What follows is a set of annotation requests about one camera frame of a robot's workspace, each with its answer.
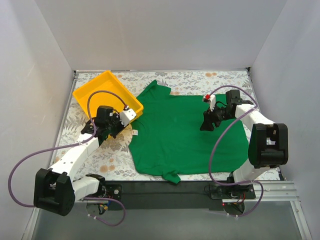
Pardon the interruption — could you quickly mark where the yellow plastic tray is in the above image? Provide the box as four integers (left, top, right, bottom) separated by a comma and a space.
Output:
72, 70, 144, 118

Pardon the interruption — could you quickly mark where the green t shirt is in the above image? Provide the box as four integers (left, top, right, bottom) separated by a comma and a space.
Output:
129, 80, 249, 184

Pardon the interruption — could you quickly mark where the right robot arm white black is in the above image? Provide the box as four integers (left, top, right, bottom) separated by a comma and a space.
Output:
200, 86, 289, 199

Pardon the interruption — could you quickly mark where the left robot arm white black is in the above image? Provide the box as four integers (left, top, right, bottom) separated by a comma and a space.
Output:
33, 105, 136, 216

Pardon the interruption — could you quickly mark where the floral table mat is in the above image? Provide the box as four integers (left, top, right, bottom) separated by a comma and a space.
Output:
57, 70, 255, 181

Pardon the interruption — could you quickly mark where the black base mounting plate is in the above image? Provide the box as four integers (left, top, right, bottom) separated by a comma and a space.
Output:
91, 180, 256, 211

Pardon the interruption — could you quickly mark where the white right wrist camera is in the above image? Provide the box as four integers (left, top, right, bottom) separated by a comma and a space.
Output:
202, 94, 216, 112

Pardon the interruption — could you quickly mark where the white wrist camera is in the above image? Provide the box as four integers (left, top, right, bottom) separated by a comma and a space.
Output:
202, 94, 216, 112
119, 105, 137, 127

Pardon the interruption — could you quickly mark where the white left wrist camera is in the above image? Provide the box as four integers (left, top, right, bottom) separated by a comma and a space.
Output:
119, 105, 137, 127

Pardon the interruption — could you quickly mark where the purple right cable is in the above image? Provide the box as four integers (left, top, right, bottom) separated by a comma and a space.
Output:
207, 85, 264, 217

